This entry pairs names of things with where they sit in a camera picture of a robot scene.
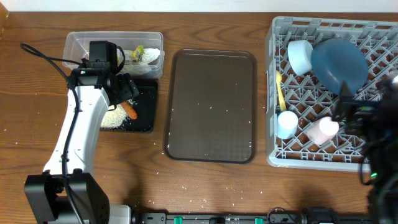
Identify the white rice pile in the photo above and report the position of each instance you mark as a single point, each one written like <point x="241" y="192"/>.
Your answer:
<point x="115" y="116"/>

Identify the dark blue plate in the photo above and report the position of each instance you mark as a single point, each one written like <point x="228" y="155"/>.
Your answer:
<point x="338" y="61"/>

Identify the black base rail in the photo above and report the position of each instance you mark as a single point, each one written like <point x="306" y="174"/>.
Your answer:
<point x="278" y="215"/>

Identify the pink cup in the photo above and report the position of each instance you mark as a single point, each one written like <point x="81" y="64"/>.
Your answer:
<point x="323" y="130"/>

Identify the silver green snack wrapper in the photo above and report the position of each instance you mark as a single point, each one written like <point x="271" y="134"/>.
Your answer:
<point x="137" y="54"/>

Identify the brown serving tray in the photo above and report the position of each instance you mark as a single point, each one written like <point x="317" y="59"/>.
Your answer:
<point x="212" y="107"/>

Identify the black rectangular tray bin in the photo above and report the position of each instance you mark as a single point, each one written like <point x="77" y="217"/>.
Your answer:
<point x="144" y="105"/>

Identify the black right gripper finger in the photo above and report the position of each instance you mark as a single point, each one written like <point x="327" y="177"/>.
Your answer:
<point x="343" y="113"/>
<point x="345" y="96"/>

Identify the grey dishwasher rack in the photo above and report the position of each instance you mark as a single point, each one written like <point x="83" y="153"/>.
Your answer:
<point x="309" y="99"/>

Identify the orange carrot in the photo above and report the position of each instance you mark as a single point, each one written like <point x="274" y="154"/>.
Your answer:
<point x="131" y="113"/>

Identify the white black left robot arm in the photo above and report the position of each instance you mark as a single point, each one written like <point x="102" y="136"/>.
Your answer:
<point x="66" y="190"/>

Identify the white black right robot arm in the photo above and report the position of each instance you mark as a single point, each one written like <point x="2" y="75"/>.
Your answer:
<point x="381" y="152"/>

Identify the white paper napkin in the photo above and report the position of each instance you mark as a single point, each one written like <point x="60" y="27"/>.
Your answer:
<point x="149" y="59"/>

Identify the yellow plastic spoon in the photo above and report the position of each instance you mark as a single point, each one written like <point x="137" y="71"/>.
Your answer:
<point x="279" y="90"/>

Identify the light blue bowl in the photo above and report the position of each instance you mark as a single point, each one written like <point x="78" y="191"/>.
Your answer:
<point x="299" y="55"/>

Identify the light blue cup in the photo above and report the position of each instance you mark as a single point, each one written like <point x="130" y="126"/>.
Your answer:
<point x="287" y="123"/>

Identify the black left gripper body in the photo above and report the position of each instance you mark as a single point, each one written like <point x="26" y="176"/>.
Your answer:
<point x="127" y="90"/>

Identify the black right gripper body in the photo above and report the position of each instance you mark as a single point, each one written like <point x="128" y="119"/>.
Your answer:
<point x="347" y="109"/>

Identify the clear plastic waste bin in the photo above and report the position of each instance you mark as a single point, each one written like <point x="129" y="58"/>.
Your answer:
<point x="78" y="43"/>

